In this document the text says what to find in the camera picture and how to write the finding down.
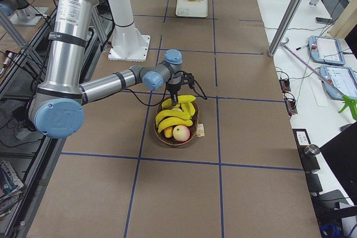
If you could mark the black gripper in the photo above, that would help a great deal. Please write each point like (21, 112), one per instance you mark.
(173, 90)

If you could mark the paper basket tag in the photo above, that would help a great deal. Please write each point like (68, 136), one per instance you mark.
(200, 131)

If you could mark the brown wicker basket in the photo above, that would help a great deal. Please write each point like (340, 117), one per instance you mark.
(171, 141)

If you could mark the white bear print tray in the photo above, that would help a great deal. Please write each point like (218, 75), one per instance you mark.
(197, 9)

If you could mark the pink white plastic apple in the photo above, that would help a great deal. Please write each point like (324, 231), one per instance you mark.
(181, 133)

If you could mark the orange relay module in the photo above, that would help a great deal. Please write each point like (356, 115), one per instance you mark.
(291, 106)
(285, 85)

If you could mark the black smartphone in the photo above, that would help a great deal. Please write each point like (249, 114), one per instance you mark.
(325, 21)

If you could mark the far teach pendant tablet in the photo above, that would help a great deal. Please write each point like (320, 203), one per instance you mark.
(326, 50)

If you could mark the teach pendant tablet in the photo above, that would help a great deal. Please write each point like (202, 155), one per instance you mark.
(342, 77)
(326, 50)

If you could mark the near teach pendant tablet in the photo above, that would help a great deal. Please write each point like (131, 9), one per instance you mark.
(342, 77)

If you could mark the green tipped reacher grabber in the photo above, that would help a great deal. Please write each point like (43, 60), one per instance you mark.
(348, 101)

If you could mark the wrist black camera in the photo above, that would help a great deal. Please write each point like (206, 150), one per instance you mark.
(189, 80)

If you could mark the aluminium frame post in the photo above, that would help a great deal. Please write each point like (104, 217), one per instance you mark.
(283, 26)

